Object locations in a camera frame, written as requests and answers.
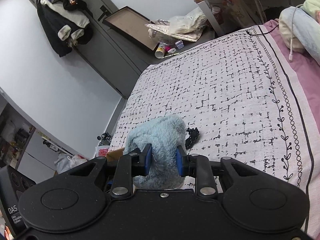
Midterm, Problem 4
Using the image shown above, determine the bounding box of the light blue plush toy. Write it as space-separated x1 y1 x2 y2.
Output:
124 115 186 190

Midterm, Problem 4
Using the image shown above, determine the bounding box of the brown cardboard box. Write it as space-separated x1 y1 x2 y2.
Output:
106 148 124 161

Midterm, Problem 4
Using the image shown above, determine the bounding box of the red patterned plastic bag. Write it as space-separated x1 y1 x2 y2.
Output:
95 145 109 157

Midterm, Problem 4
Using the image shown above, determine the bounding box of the white plastic bag pile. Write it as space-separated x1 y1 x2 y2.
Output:
54 153 87 174

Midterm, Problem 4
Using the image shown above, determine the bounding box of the white black patterned bedspread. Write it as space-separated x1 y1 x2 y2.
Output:
111 25 319 233

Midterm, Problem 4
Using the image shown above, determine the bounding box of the grey door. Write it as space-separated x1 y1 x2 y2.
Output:
29 0 153 99

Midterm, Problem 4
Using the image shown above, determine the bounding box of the white paper cup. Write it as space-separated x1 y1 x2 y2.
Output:
155 42 167 59

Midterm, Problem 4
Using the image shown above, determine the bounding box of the pink bed sheet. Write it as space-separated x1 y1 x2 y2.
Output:
263 18 320 235

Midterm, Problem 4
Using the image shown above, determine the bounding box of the black white hanging jacket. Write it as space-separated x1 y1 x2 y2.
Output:
36 0 93 57

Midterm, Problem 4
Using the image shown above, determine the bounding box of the pastel cartoon blanket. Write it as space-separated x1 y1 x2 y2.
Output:
279 0 319 62

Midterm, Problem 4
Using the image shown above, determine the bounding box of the black picture frame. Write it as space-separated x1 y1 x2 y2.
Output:
103 6 158 53

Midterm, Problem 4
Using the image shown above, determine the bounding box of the black cable on bed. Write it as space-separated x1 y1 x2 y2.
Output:
245 23 281 39

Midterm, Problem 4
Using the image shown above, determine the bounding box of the white charging cable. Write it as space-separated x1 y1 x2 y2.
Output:
288 3 304 62

